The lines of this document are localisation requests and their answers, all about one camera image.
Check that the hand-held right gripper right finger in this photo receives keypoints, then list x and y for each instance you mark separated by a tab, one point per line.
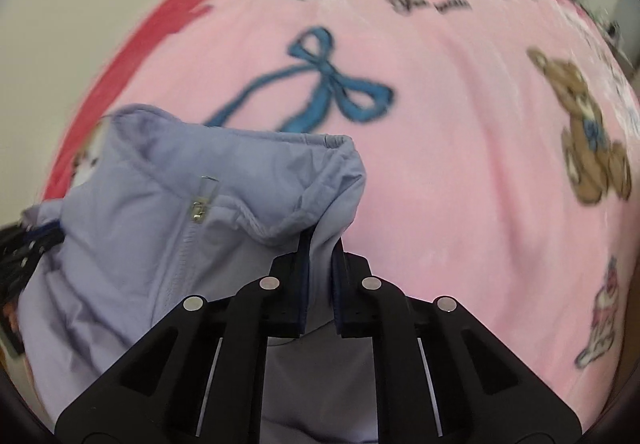
352	301

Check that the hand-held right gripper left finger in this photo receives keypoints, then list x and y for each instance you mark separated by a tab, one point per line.
287	296

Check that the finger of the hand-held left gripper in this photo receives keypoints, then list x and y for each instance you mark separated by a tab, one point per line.
47	235
20	256

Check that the pink printed blanket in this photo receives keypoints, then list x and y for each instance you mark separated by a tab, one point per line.
450	123

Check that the lavender zip jacket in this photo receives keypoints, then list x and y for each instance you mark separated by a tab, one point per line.
150	204

